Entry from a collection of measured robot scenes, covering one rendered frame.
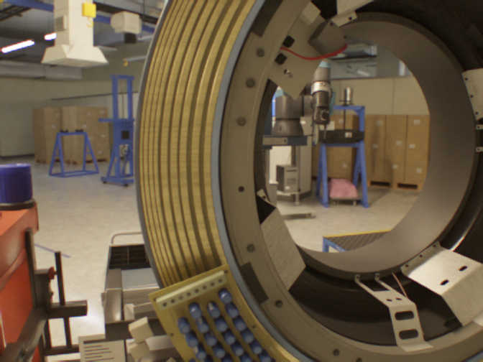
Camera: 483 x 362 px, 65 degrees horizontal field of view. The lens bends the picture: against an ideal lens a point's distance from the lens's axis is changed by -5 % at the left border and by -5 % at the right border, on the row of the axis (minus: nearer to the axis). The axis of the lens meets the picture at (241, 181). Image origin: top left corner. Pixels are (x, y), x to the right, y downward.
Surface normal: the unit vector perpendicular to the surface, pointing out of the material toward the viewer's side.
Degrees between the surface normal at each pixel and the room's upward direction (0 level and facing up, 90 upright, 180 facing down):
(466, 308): 61
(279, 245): 76
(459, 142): 93
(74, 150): 90
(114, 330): 90
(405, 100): 90
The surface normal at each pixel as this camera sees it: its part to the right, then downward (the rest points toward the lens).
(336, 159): -0.56, 0.12
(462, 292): 0.00, -0.36
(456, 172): -0.94, -0.17
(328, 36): 0.28, 0.14
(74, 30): 0.83, 0.08
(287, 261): 0.70, -0.15
